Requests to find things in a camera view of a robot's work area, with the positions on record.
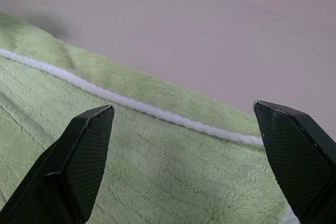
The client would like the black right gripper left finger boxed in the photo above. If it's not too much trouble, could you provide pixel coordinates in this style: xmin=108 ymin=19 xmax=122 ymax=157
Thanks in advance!
xmin=0 ymin=104 xmax=116 ymax=224

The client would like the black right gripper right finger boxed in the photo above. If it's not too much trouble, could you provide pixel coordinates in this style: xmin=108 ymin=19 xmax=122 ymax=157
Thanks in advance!
xmin=253 ymin=100 xmax=336 ymax=224

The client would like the green fleece towel white trim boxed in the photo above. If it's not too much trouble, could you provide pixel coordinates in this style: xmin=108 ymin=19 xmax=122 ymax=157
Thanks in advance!
xmin=0 ymin=11 xmax=300 ymax=224

